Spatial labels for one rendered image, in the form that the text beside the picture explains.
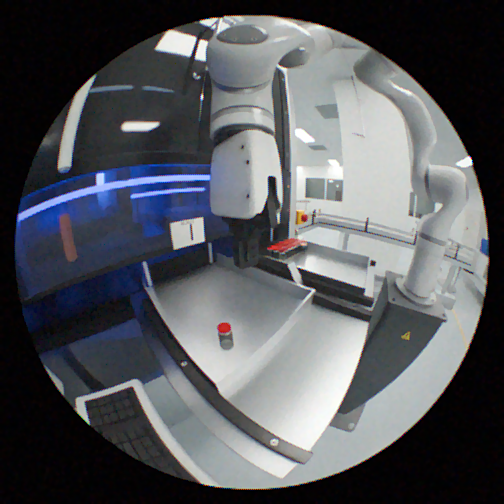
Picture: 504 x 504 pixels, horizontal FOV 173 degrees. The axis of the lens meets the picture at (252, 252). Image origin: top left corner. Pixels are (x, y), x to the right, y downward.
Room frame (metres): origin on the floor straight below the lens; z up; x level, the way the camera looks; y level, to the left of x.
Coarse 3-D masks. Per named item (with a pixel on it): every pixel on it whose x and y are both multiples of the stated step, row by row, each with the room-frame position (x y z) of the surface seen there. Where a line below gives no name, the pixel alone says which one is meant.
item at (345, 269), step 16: (304, 256) 0.54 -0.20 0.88; (320, 256) 0.54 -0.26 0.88; (336, 256) 0.54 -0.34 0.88; (352, 256) 0.49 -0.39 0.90; (304, 272) 0.37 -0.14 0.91; (320, 272) 0.41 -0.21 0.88; (336, 272) 0.40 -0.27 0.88; (352, 272) 0.40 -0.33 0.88; (368, 272) 0.33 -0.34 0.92; (352, 288) 0.28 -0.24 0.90
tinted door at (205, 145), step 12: (276, 72) 0.65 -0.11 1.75; (204, 84) 0.38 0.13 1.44; (276, 84) 0.64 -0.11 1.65; (204, 96) 0.38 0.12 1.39; (276, 96) 0.64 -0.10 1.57; (204, 108) 0.39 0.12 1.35; (276, 108) 0.63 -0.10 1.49; (204, 120) 0.39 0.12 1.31; (276, 120) 0.63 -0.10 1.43; (204, 132) 0.39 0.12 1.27; (276, 132) 0.63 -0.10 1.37; (204, 144) 0.39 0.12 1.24; (276, 144) 0.63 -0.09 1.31
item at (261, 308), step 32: (224, 256) 0.46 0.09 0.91; (160, 288) 0.31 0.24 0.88; (192, 288) 0.32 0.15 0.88; (224, 288) 0.33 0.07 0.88; (256, 288) 0.33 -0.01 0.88; (288, 288) 0.31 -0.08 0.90; (192, 320) 0.21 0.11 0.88; (224, 320) 0.22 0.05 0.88; (256, 320) 0.22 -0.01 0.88; (288, 320) 0.18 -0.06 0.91; (192, 352) 0.14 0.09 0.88; (224, 352) 0.14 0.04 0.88; (256, 352) 0.13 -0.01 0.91; (224, 384) 0.08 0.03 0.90
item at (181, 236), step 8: (176, 224) 0.32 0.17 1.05; (184, 224) 0.34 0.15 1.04; (192, 224) 0.35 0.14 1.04; (200, 224) 0.37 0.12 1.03; (176, 232) 0.32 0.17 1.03; (184, 232) 0.34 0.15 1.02; (200, 232) 0.37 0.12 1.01; (176, 240) 0.32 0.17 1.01; (184, 240) 0.33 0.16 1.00; (192, 240) 0.35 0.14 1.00; (200, 240) 0.37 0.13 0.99; (176, 248) 0.32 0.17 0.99
